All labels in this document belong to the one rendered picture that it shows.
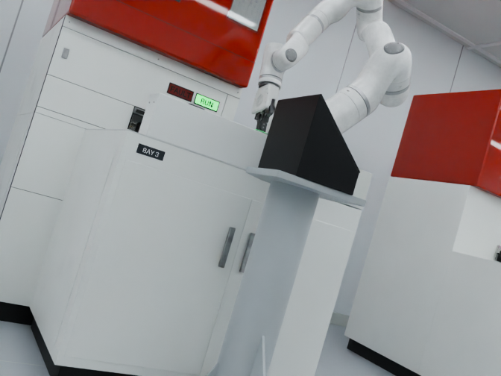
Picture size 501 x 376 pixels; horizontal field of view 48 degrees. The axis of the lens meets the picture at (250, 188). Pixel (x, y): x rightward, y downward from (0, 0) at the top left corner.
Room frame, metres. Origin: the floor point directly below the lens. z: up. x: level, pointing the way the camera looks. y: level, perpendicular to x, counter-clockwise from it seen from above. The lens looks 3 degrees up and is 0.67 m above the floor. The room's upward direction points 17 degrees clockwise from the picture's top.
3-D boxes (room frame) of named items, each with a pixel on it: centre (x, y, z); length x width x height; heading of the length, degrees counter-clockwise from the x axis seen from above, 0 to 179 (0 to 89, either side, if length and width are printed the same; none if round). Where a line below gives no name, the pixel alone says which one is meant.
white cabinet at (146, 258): (2.22, 0.13, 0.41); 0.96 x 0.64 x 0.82; 118
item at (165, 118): (1.92, 0.14, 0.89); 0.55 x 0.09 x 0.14; 118
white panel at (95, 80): (2.38, 0.53, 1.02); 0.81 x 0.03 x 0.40; 118
